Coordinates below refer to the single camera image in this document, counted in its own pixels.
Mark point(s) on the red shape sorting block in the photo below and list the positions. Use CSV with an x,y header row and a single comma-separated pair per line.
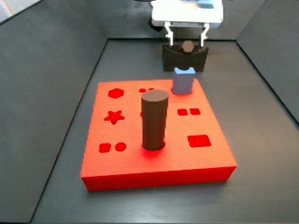
x,y
195,157

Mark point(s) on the dark brown cylinder peg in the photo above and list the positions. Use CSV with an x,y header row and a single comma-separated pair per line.
x,y
153,112

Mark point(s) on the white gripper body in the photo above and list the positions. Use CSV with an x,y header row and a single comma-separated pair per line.
x,y
185,13

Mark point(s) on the black curved cradle stand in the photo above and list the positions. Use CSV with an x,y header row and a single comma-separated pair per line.
x,y
176,58

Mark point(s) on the light blue notched peg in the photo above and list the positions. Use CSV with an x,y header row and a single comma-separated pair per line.
x,y
183,80

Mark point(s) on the brown hexagon peg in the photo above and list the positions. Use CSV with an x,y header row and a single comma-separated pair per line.
x,y
187,47

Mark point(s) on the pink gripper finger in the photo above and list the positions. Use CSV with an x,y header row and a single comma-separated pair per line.
x,y
203,34
169,33

